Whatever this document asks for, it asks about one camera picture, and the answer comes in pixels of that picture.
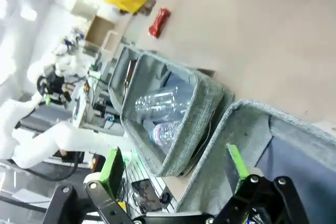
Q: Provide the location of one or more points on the grey fabric basket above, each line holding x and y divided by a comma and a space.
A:
207, 98
118, 77
302, 140

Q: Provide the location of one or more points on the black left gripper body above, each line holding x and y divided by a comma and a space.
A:
53, 83

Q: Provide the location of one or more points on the red snack packet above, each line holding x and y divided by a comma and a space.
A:
158, 23

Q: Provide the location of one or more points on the clear unlabelled plastic bottle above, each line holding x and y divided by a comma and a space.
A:
160, 100

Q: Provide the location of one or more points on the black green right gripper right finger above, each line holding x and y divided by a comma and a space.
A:
240, 163

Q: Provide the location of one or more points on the dark flat phone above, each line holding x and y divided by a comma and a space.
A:
145, 195

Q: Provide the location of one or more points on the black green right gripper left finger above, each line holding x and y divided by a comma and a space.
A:
111, 169

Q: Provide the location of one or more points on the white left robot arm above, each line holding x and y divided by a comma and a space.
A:
60, 140

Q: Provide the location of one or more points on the open wooden box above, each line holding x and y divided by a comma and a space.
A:
101, 31

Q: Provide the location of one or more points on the labelled plastic bottle blue cap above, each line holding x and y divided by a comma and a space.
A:
166, 132

